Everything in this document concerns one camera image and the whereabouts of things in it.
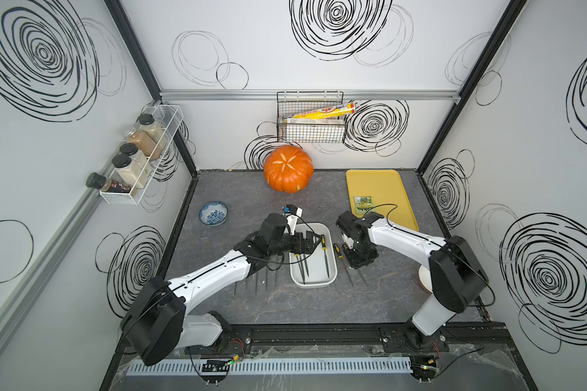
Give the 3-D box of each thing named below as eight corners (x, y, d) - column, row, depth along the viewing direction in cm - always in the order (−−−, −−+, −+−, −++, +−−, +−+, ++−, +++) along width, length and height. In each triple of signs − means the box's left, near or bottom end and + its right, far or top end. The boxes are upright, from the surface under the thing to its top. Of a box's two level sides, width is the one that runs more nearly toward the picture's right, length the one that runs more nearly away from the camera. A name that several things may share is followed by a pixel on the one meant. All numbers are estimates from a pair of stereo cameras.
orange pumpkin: (266, 197, 112) (262, 174, 100) (269, 168, 124) (266, 145, 112) (312, 197, 112) (313, 174, 100) (310, 168, 124) (312, 145, 112)
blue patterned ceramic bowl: (199, 227, 101) (196, 221, 98) (205, 207, 108) (202, 201, 105) (226, 227, 101) (224, 221, 98) (230, 207, 108) (228, 201, 105)
